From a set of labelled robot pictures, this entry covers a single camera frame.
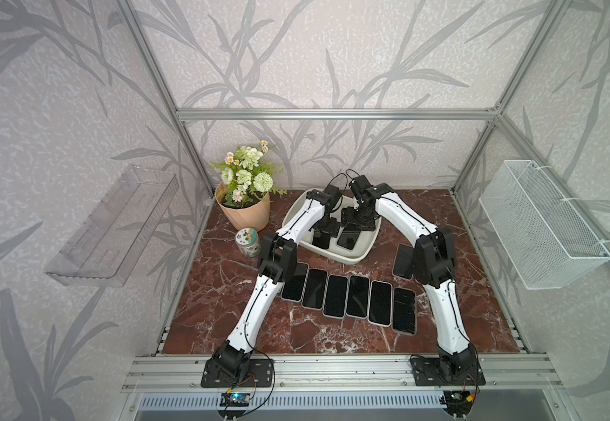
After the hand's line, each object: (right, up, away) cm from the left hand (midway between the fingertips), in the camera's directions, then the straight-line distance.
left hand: (324, 230), depth 105 cm
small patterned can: (-27, -3, -12) cm, 30 cm away
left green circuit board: (-25, -44, -34) cm, 61 cm away
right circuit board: (+37, -45, -34) cm, 67 cm away
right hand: (+10, +3, -6) cm, 12 cm away
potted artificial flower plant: (-27, +13, -20) cm, 36 cm away
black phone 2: (+27, -26, -19) cm, 41 cm away
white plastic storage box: (+17, -3, -3) cm, 18 cm away
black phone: (+19, -23, -18) cm, 35 cm away
